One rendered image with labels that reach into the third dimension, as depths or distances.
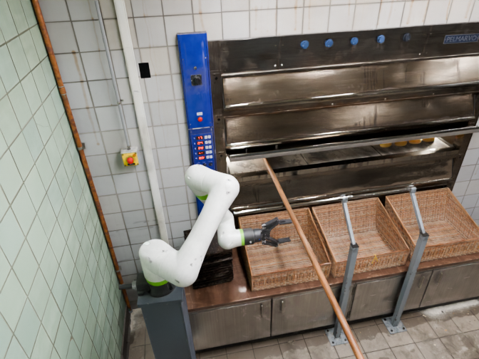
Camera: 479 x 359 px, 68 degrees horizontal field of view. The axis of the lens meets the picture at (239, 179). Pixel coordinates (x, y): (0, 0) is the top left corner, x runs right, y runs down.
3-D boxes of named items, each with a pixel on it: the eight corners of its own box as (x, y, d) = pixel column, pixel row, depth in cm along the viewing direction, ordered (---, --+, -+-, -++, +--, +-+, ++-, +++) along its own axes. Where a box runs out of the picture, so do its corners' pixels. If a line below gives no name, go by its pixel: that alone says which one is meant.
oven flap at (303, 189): (229, 209, 262) (227, 182, 258) (449, 178, 288) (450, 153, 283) (230, 211, 258) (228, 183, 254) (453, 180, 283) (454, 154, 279)
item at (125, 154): (124, 162, 227) (121, 147, 222) (140, 159, 229) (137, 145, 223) (123, 167, 221) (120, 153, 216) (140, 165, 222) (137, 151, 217)
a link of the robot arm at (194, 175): (197, 184, 160) (211, 163, 165) (175, 176, 166) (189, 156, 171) (210, 204, 174) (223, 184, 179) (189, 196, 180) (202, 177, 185)
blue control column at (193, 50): (191, 179, 467) (168, -5, 349) (203, 178, 469) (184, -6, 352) (207, 299, 308) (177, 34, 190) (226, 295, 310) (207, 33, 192)
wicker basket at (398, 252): (307, 233, 288) (310, 206, 273) (372, 222, 297) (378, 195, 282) (333, 279, 248) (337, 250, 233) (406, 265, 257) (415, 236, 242)
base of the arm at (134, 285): (118, 302, 162) (115, 293, 159) (123, 277, 174) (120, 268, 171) (176, 295, 165) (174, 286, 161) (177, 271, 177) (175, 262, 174)
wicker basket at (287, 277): (237, 243, 281) (237, 216, 266) (306, 233, 289) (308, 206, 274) (250, 293, 241) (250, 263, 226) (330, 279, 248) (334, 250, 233)
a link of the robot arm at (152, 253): (163, 293, 158) (157, 263, 148) (139, 278, 165) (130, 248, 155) (183, 274, 167) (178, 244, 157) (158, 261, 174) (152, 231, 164)
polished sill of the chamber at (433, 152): (226, 179, 256) (226, 174, 254) (452, 150, 281) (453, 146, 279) (227, 184, 251) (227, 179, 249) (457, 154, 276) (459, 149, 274)
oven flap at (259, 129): (226, 146, 234) (223, 115, 230) (469, 118, 259) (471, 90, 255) (227, 147, 230) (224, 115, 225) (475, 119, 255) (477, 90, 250)
